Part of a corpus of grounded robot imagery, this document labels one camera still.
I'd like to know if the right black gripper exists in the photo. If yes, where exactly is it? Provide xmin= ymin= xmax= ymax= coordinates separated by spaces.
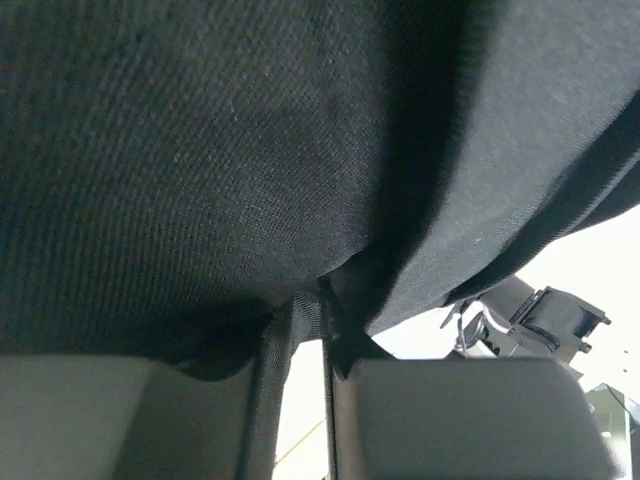
xmin=440 ymin=285 xmax=611 ymax=365

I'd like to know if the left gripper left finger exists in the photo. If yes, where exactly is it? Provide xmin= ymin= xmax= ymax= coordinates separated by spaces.
xmin=1 ymin=306 xmax=293 ymax=479

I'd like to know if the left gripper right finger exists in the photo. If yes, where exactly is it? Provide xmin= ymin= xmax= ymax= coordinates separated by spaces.
xmin=320 ymin=280 xmax=619 ymax=479

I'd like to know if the black pleated skirt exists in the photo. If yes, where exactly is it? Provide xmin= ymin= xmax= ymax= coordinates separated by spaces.
xmin=1 ymin=1 xmax=639 ymax=364

